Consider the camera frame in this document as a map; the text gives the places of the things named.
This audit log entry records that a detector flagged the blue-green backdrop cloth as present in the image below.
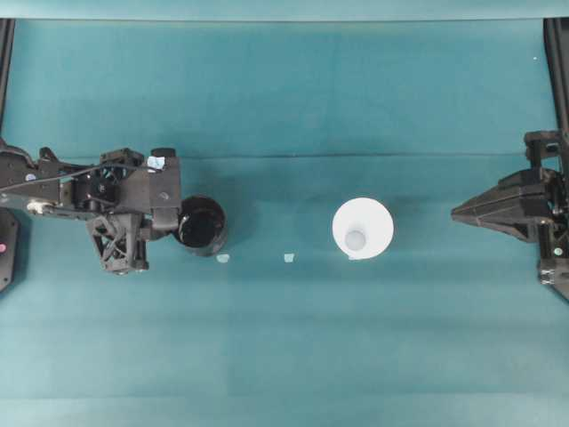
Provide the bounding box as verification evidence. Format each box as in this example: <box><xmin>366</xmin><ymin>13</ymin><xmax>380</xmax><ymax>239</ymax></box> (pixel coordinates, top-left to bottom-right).
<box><xmin>0</xmin><ymin>0</ymin><xmax>569</xmax><ymax>20</ymax></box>

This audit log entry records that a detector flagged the black frame rail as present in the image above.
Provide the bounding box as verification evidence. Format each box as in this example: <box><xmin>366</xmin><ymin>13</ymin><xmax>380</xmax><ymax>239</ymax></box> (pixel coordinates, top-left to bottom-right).
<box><xmin>542</xmin><ymin>17</ymin><xmax>569</xmax><ymax>134</ymax></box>
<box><xmin>0</xmin><ymin>17</ymin><xmax>17</xmax><ymax>131</ymax></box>

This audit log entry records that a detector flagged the black cup holder red handle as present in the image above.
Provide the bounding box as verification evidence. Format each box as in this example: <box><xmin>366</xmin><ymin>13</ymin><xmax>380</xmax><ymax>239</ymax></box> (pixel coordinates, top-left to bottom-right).
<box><xmin>177</xmin><ymin>194</ymin><xmax>229</xmax><ymax>261</ymax></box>

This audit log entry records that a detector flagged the thin black camera cable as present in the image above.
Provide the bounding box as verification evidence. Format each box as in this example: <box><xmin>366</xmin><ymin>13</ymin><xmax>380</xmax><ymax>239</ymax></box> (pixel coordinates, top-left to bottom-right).
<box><xmin>0</xmin><ymin>164</ymin><xmax>150</xmax><ymax>194</ymax></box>

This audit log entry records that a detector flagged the white paper cup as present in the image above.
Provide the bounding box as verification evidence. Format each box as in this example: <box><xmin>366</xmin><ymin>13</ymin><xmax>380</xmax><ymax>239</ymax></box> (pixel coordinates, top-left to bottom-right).
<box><xmin>332</xmin><ymin>196</ymin><xmax>396</xmax><ymax>262</ymax></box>

